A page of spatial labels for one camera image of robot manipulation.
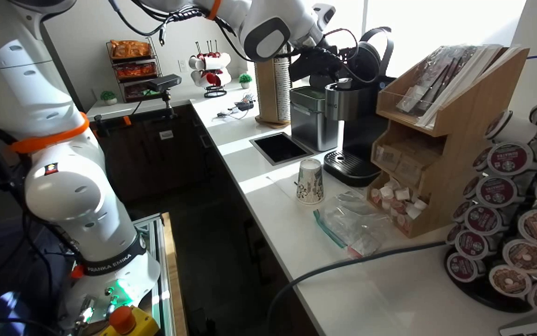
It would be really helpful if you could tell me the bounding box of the black and steel coffee machine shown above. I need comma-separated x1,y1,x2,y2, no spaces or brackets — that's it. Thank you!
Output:
322,24,398,188

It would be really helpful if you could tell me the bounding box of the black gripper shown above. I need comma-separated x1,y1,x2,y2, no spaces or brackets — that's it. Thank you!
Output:
288,43,357,93

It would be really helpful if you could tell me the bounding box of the dark wooden cabinet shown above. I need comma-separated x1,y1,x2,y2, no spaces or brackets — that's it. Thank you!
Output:
89,102,219,203

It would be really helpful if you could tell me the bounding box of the white edged booklet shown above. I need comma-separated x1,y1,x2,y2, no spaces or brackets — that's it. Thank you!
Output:
415,43,508,129

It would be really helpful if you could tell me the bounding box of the wooden condiment organizer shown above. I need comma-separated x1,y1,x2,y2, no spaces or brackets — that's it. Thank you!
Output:
367,43,529,239

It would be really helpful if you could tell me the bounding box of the robot mounting table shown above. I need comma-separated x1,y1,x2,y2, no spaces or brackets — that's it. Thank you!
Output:
126,211,190,336

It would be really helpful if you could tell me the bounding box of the dark printed brochure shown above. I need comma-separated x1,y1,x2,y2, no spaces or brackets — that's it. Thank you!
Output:
397,45,471,117

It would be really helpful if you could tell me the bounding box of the snack shelf rack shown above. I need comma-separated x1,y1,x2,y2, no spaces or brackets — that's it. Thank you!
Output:
106,37,160,102

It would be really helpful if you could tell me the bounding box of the steel framed counter chute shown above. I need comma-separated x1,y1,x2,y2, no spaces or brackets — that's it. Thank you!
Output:
249,130,314,168

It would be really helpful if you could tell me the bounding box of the clear plastic zip bag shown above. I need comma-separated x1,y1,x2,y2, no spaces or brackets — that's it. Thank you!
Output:
311,188,395,259

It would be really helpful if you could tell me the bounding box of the flat black counter object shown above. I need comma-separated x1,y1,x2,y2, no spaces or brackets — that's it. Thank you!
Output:
203,86,229,101

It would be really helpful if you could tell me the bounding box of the white creamer cup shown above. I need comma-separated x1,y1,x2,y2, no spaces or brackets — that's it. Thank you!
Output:
376,179,397,200
404,198,428,222
393,185,413,203

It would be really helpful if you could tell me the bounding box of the yellow emergency stop button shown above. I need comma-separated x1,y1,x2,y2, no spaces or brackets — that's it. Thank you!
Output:
96,304,160,336

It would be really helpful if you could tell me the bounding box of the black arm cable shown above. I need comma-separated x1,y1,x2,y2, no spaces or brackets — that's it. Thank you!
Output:
106,0,216,46

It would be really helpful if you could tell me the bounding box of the grey power cable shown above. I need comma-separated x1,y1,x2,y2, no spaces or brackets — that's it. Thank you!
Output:
264,239,451,336

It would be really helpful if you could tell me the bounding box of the printed paper cup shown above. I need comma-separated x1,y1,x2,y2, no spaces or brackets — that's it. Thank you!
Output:
294,157,326,203

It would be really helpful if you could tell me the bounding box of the small device with wires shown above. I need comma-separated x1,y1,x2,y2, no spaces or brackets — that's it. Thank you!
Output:
216,93,257,121

